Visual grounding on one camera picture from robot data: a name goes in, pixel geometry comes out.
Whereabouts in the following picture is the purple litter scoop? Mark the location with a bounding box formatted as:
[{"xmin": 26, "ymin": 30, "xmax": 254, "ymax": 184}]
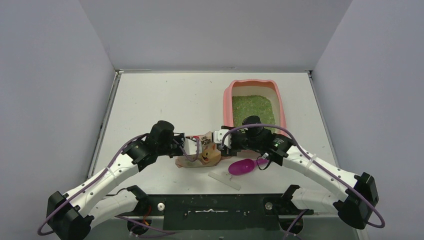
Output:
[{"xmin": 228, "ymin": 158, "xmax": 269, "ymax": 176}]

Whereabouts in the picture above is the beige cat litter bag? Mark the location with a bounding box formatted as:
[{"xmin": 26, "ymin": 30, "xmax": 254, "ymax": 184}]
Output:
[{"xmin": 175, "ymin": 131, "xmax": 222, "ymax": 168}]

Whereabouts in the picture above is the white bag clip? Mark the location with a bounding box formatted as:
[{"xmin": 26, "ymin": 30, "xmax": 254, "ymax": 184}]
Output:
[{"xmin": 208, "ymin": 171, "xmax": 241, "ymax": 191}]

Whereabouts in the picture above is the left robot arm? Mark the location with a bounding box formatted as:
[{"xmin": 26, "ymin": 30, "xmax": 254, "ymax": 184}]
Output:
[{"xmin": 43, "ymin": 120, "xmax": 187, "ymax": 240}]

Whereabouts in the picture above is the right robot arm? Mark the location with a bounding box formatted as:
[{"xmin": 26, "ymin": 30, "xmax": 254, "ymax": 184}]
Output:
[{"xmin": 212, "ymin": 115, "xmax": 386, "ymax": 230}]

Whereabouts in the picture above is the green cat litter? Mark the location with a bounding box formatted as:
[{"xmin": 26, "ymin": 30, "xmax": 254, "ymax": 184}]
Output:
[{"xmin": 232, "ymin": 95, "xmax": 276, "ymax": 127}]

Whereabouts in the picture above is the pink litter box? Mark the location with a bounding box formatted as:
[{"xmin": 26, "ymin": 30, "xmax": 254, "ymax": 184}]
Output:
[{"xmin": 223, "ymin": 79, "xmax": 287, "ymax": 128}]

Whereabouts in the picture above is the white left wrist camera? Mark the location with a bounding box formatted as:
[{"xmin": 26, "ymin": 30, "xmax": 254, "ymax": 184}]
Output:
[{"xmin": 183, "ymin": 136, "xmax": 203, "ymax": 156}]

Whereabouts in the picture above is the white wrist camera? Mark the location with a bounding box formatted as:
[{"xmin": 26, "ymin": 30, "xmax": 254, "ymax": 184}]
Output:
[
  {"xmin": 212, "ymin": 129, "xmax": 231, "ymax": 150},
  {"xmin": 183, "ymin": 136, "xmax": 203, "ymax": 156}
]

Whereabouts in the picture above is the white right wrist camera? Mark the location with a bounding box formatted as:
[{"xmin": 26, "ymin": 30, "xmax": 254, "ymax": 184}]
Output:
[{"xmin": 212, "ymin": 129, "xmax": 231, "ymax": 150}]

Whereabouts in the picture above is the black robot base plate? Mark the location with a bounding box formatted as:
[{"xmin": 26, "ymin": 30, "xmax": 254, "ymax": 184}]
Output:
[{"xmin": 124, "ymin": 193, "xmax": 301, "ymax": 231}]

